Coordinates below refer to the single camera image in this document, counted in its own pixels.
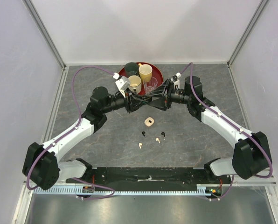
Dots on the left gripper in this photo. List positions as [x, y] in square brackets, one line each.
[134, 101]

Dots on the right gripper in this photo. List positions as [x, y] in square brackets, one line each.
[164, 103]

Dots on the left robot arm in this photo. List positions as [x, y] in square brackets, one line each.
[43, 166]

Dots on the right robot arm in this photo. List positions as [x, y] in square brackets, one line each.
[251, 156]

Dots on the cream earbud charging case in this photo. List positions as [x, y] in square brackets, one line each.
[149, 122]

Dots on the clear glass tumbler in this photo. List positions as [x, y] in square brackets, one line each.
[150, 84]

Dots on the red round tray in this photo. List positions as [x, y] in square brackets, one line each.
[156, 74]

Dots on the yellow mug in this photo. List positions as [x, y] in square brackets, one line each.
[145, 72]

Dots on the dark green mug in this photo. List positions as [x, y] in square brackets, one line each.
[131, 69]

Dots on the cream mug black handle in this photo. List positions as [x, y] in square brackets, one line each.
[135, 84]

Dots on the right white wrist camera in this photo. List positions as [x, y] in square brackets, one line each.
[176, 79]

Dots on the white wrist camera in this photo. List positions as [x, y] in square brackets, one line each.
[176, 79]
[122, 84]

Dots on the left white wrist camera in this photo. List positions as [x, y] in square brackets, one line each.
[122, 84]

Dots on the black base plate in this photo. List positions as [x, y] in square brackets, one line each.
[152, 178]

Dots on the slotted cable duct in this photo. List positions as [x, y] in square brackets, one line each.
[84, 190]

